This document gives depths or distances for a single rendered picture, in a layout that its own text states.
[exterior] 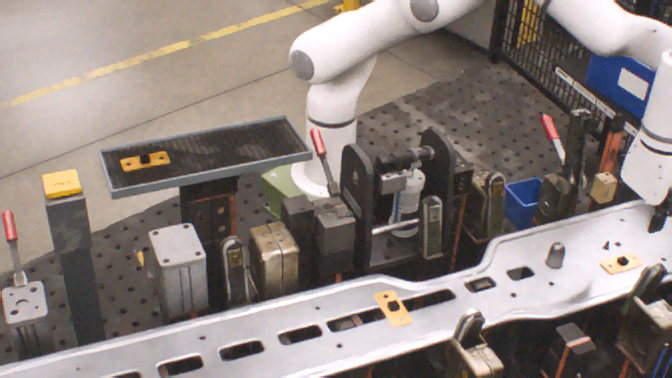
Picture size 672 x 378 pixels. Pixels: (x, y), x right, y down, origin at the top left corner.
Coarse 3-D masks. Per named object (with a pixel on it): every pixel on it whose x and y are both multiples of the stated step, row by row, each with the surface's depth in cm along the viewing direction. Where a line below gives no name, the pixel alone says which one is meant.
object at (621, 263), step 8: (616, 256) 156; (624, 256) 155; (632, 256) 157; (600, 264) 155; (608, 264) 154; (616, 264) 154; (624, 264) 154; (632, 264) 155; (640, 264) 155; (608, 272) 153; (616, 272) 153
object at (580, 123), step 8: (576, 112) 158; (584, 112) 158; (576, 120) 157; (584, 120) 157; (592, 120) 155; (568, 128) 160; (576, 128) 158; (584, 128) 156; (592, 128) 156; (568, 136) 160; (576, 136) 159; (584, 136) 160; (568, 144) 161; (576, 144) 161; (584, 144) 161; (568, 152) 161; (576, 152) 162; (584, 152) 162; (568, 160) 162; (576, 160) 163; (568, 168) 162; (576, 168) 164; (568, 176) 163; (576, 176) 165; (568, 184) 164; (576, 184) 166; (568, 192) 165
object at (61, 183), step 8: (48, 176) 142; (56, 176) 142; (64, 176) 142; (72, 176) 142; (48, 184) 140; (56, 184) 140; (64, 184) 140; (72, 184) 140; (48, 192) 138; (56, 192) 139; (64, 192) 139; (72, 192) 140
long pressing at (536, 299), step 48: (528, 240) 160; (576, 240) 160; (624, 240) 161; (336, 288) 146; (384, 288) 147; (432, 288) 147; (528, 288) 149; (576, 288) 149; (624, 288) 150; (144, 336) 134; (192, 336) 135; (240, 336) 136; (336, 336) 137; (384, 336) 137; (432, 336) 138
